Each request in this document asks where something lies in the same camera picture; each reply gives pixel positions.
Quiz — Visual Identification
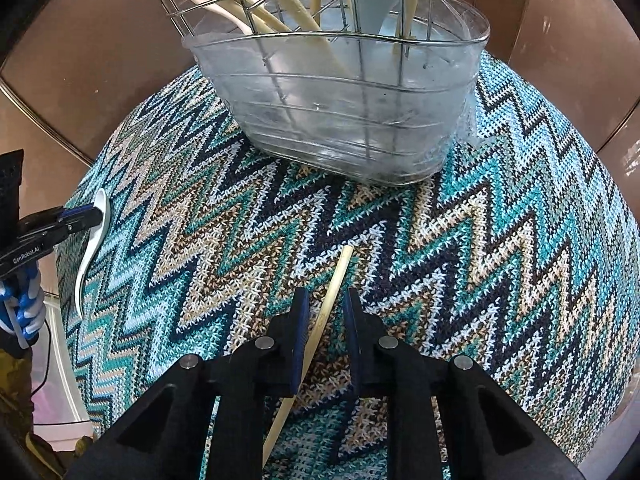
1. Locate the bamboo chopstick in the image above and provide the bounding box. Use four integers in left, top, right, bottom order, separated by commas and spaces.
262, 245, 354, 466

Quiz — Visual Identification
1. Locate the zigzag patterned table mat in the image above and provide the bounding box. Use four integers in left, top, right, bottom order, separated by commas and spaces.
56, 55, 639, 463

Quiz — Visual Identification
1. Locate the white ceramic soup spoon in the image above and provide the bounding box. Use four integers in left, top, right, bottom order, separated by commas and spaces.
74, 188, 111, 318

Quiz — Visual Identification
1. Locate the blue white gloved hand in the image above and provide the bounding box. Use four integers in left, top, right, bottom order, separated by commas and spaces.
1, 261, 47, 350

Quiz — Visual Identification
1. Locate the wire utensil basket with tray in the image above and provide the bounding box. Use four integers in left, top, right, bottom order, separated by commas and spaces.
160, 0, 490, 185

